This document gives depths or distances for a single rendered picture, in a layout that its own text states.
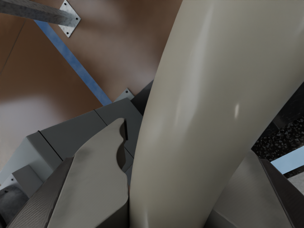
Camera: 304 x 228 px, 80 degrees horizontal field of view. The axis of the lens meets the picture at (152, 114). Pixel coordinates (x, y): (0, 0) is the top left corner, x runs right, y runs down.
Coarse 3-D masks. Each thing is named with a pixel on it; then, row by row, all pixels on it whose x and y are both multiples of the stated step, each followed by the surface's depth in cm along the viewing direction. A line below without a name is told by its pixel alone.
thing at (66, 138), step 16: (128, 96) 146; (96, 112) 110; (112, 112) 121; (128, 112) 135; (48, 128) 81; (64, 128) 87; (80, 128) 94; (96, 128) 102; (128, 128) 123; (32, 144) 73; (48, 144) 77; (64, 144) 82; (80, 144) 88; (128, 144) 114; (16, 160) 79; (32, 160) 75; (48, 160) 73; (128, 160) 105; (0, 176) 88; (48, 176) 74
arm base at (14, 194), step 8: (0, 192) 70; (8, 192) 69; (16, 192) 69; (0, 200) 66; (8, 200) 67; (16, 200) 67; (24, 200) 69; (0, 208) 64; (8, 208) 65; (16, 208) 66; (0, 216) 63; (8, 216) 64
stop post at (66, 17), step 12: (0, 0) 100; (12, 0) 107; (24, 0) 115; (0, 12) 105; (12, 12) 110; (24, 12) 115; (36, 12) 120; (48, 12) 127; (60, 12) 139; (72, 12) 145; (60, 24) 143; (72, 24) 148
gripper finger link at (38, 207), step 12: (60, 168) 8; (48, 180) 8; (60, 180) 8; (36, 192) 7; (48, 192) 7; (60, 192) 7; (24, 204) 7; (36, 204) 7; (48, 204) 7; (24, 216) 6; (36, 216) 6; (48, 216) 6
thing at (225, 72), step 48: (192, 0) 3; (240, 0) 3; (288, 0) 2; (192, 48) 3; (240, 48) 3; (288, 48) 3; (192, 96) 3; (240, 96) 3; (288, 96) 3; (144, 144) 5; (192, 144) 4; (240, 144) 4; (144, 192) 5; (192, 192) 4
